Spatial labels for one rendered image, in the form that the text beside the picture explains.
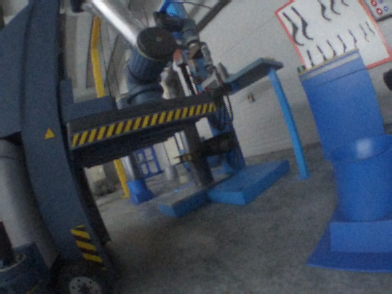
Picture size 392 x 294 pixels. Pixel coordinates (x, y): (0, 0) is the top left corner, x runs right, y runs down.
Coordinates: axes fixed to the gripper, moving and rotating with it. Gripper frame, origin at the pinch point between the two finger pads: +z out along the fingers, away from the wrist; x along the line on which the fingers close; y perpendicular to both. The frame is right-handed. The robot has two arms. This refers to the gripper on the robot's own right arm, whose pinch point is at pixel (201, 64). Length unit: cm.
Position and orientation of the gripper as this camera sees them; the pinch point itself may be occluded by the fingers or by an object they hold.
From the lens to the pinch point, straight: 116.3
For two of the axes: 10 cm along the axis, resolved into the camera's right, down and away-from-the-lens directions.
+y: -8.3, 2.7, -4.9
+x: 4.7, -1.6, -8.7
